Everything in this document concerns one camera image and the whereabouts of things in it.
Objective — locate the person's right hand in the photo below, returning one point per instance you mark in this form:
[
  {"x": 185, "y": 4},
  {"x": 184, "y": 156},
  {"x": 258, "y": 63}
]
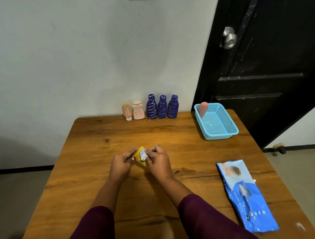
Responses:
[{"x": 158, "y": 162}]

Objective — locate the person's left hand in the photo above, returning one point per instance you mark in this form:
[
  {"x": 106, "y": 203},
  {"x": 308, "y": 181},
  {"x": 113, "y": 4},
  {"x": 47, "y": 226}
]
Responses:
[{"x": 120, "y": 166}]

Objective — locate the person's left thumb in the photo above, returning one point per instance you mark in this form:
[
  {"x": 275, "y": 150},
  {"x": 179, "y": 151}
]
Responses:
[{"x": 131, "y": 159}]

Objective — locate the person's right thumb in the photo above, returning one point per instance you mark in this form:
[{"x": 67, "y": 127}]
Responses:
[{"x": 148, "y": 160}]

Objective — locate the white wet wipe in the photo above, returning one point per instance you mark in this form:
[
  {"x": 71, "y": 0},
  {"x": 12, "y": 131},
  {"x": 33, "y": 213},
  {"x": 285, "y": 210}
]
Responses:
[{"x": 143, "y": 155}]

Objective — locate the small yellow bottle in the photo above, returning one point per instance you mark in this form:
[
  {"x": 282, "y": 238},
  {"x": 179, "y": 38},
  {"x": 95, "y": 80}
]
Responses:
[{"x": 139, "y": 154}]

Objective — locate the person's left forearm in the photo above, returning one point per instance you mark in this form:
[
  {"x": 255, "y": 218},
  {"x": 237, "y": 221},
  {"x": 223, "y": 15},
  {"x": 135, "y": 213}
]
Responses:
[{"x": 98, "y": 209}]

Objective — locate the person's right forearm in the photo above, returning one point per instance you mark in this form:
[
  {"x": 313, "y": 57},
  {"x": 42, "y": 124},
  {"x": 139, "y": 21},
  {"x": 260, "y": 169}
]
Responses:
[{"x": 196, "y": 209}]

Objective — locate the wooden table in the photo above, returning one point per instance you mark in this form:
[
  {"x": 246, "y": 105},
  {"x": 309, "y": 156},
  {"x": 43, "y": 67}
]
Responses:
[{"x": 157, "y": 187}]

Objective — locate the beige tube with white cap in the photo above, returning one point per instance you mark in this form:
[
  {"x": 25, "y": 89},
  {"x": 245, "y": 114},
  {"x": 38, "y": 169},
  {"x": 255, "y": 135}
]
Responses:
[{"x": 127, "y": 111}]

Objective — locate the dark blue swirl bottle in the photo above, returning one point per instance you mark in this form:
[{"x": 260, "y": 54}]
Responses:
[
  {"x": 151, "y": 107},
  {"x": 173, "y": 107},
  {"x": 162, "y": 107}
]

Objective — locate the pink tube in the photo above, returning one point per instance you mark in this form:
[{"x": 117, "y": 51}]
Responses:
[{"x": 203, "y": 109}]

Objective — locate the blue plastic basket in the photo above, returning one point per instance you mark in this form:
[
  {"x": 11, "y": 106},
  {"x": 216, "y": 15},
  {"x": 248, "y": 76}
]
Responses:
[{"x": 217, "y": 123}]

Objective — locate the blue wet wipes packet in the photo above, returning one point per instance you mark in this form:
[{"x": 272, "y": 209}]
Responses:
[{"x": 246, "y": 194}]

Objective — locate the door stopper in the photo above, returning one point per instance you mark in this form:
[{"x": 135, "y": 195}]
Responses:
[{"x": 278, "y": 148}]

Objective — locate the black door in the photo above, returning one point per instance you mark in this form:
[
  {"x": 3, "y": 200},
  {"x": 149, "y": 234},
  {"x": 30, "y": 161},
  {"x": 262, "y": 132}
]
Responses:
[{"x": 260, "y": 69}]

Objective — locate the silver door knob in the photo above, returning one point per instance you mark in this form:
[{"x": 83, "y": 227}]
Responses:
[{"x": 228, "y": 38}]

